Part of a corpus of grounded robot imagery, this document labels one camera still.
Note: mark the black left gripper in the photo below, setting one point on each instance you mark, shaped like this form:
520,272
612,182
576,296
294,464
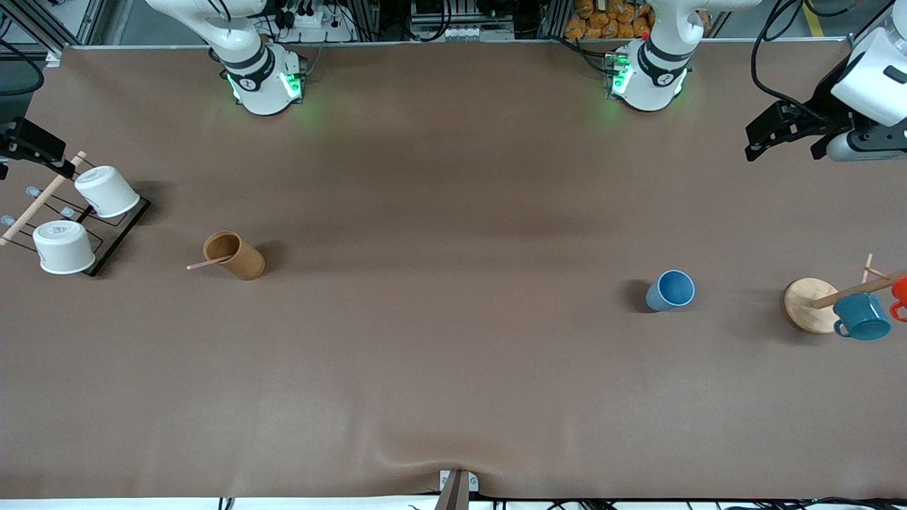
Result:
824,97

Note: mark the blue cup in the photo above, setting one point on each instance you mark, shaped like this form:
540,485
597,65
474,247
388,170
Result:
673,289

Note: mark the pink straw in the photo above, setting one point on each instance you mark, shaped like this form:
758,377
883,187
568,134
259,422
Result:
205,264

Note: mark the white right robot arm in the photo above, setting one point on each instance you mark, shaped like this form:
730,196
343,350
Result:
262,85

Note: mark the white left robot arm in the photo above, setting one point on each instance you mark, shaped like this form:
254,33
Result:
648,81

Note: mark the white paper cup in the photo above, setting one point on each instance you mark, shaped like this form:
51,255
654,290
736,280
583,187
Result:
106,191
64,246

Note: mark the brown cardboard cup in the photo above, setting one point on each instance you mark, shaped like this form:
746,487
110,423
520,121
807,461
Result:
241,258

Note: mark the wooden mug tree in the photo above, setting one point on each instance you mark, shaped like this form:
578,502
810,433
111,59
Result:
808,306

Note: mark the red mug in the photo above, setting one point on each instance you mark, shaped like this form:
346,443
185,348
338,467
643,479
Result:
900,290

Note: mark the teal enamel mug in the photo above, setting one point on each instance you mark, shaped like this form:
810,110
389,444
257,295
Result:
861,316

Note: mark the orange snack bag pile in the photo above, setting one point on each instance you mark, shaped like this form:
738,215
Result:
609,18

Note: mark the white power strip with plugs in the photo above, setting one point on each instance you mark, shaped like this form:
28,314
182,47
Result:
315,23

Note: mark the white socket strip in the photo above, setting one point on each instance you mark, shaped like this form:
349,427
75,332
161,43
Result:
460,32

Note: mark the brown table cover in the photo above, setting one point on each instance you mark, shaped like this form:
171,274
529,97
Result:
453,283

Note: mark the aluminium frame bars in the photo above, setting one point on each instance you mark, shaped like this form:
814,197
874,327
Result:
42,18

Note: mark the silver table edge bracket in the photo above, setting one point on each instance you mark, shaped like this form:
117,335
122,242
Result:
472,483

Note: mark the grey camera mast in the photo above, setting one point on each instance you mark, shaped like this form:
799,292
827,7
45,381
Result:
453,496

